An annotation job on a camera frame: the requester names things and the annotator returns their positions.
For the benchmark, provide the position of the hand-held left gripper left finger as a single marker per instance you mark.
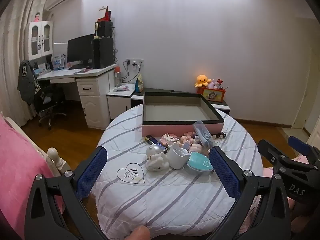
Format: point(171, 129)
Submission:
point(92, 172)

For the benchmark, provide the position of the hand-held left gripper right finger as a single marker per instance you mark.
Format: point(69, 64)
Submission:
point(225, 172)

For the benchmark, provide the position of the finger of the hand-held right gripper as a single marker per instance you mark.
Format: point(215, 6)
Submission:
point(271, 152)
point(301, 146)

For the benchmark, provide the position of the teal case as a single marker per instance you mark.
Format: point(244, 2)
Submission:
point(198, 163)

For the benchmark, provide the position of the clear box of blue masks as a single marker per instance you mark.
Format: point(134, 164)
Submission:
point(203, 135)

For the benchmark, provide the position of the white astronaut figurine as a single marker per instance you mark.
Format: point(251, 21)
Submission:
point(156, 161)

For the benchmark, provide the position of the blue yellow small pack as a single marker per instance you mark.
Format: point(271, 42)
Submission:
point(150, 139)

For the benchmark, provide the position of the pink box with black rim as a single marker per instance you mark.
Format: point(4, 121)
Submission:
point(175, 110)

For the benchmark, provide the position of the person's left hand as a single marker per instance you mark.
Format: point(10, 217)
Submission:
point(138, 233)

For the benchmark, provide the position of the small pink doll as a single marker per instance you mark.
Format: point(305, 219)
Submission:
point(197, 148)
point(187, 140)

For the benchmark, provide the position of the round table with striped cloth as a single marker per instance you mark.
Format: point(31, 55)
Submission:
point(175, 205)

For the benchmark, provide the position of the white door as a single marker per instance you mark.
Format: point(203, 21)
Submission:
point(307, 80)

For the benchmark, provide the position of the black white low cabinet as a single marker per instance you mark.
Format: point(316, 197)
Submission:
point(221, 105)

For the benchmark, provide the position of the white bedside cabinet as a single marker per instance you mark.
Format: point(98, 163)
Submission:
point(120, 105)

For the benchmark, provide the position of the orange printed storage box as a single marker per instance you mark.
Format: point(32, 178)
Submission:
point(213, 95)

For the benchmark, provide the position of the black office chair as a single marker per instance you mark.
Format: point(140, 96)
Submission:
point(50, 105)

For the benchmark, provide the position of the white desk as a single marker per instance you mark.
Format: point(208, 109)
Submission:
point(92, 90)

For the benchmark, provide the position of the red white packet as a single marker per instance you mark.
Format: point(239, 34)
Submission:
point(219, 83)

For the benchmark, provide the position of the purple plush toy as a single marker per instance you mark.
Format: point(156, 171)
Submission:
point(212, 84)

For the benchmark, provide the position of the orange octopus plush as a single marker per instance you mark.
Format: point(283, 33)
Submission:
point(202, 80)

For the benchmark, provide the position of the red capped bottle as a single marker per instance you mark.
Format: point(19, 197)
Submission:
point(117, 77)

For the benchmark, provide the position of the yellow blue snack bag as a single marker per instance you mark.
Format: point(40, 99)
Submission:
point(139, 83)

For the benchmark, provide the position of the black keyboard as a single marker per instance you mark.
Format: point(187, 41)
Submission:
point(77, 66)

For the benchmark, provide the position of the grey jacket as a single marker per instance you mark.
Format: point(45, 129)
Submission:
point(25, 80)

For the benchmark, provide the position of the blue white product box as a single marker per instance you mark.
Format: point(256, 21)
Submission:
point(58, 62)

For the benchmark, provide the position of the black computer tower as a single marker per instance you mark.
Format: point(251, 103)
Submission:
point(102, 52)

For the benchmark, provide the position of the black computer monitor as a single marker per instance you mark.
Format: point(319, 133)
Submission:
point(80, 50)

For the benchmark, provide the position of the cream curtain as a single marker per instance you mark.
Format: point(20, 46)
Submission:
point(12, 55)

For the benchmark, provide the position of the white glass-door cabinet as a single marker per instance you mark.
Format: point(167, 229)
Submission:
point(40, 40)

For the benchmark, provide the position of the black speaker box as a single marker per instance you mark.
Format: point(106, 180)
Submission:
point(105, 28)

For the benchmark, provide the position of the small pink doll figure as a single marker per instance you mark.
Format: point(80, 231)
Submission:
point(37, 17)

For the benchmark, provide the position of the white bed post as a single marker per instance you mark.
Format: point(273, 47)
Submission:
point(56, 158)

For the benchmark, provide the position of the white wall outlet strip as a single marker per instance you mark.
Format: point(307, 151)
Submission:
point(135, 62)

